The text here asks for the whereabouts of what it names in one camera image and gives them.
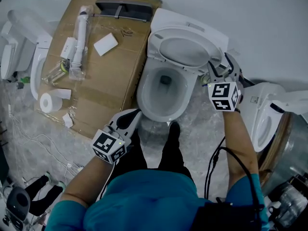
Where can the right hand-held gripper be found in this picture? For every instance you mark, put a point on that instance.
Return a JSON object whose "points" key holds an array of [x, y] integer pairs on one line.
{"points": [[223, 95]]}

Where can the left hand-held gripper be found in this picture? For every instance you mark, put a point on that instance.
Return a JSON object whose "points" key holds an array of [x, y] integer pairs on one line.
{"points": [[108, 144]]}

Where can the person's left forearm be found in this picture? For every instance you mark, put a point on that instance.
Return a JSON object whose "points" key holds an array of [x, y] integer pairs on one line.
{"points": [[84, 182]]}

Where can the person's right forearm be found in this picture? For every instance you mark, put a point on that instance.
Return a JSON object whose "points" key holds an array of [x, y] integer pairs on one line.
{"points": [[238, 141]]}

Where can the white smart toilet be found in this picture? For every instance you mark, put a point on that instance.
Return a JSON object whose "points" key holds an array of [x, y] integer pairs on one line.
{"points": [[255, 105]]}

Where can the white toilet paper roll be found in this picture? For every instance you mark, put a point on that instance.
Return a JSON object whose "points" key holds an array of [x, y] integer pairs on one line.
{"points": [[49, 102]]}

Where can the white elongated toilet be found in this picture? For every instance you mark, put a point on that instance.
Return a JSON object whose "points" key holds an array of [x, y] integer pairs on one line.
{"points": [[33, 80]]}

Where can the white one-piece toilet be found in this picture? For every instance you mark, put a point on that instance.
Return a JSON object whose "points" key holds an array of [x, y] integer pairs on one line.
{"points": [[12, 56]]}

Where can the green white packet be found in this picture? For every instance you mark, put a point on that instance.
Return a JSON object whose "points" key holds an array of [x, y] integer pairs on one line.
{"points": [[204, 79]]}

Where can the black wristband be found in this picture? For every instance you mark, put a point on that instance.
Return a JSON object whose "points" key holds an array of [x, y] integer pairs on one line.
{"points": [[237, 110]]}

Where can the large brown cardboard box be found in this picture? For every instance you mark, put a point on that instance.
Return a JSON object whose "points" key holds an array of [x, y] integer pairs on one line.
{"points": [[108, 80]]}

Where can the person's black shoe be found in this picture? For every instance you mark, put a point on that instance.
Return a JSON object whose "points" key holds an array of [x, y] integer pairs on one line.
{"points": [[174, 129]]}

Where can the person's black trousers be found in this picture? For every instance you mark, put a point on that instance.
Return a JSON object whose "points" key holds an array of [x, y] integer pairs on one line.
{"points": [[173, 153]]}

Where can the small folded white paper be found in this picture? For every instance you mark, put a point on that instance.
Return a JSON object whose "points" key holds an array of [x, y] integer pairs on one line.
{"points": [[68, 120]]}

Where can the flat white rectangular box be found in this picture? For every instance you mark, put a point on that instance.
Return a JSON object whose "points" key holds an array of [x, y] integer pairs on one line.
{"points": [[106, 44]]}

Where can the person's teal shirt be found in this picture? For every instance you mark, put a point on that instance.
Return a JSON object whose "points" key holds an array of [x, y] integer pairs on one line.
{"points": [[144, 201]]}

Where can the clear tube green cap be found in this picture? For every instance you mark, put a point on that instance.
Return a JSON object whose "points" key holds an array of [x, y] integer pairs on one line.
{"points": [[56, 70]]}

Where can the small white carton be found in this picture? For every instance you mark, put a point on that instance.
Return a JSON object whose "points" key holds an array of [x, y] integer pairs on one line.
{"points": [[68, 47]]}

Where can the white plastic drain pipe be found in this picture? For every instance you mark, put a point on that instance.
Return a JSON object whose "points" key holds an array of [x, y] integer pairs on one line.
{"points": [[80, 37]]}

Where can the small green floor item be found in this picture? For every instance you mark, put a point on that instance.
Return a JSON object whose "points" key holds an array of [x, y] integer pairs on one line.
{"points": [[24, 79]]}

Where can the dark grey paper holder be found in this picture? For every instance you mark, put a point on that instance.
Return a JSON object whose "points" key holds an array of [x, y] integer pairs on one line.
{"points": [[124, 8]]}

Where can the white power strip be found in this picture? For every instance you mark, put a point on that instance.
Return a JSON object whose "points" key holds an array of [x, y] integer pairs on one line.
{"points": [[9, 109]]}

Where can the dark grey oval device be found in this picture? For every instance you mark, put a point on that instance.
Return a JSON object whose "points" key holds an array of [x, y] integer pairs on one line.
{"points": [[18, 202]]}

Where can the black chest-worn device box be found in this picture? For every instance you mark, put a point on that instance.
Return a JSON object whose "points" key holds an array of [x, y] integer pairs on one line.
{"points": [[228, 216]]}

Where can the plastic-wrapped chrome fixture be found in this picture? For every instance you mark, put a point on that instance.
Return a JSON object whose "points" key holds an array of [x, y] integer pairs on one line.
{"points": [[291, 201]]}

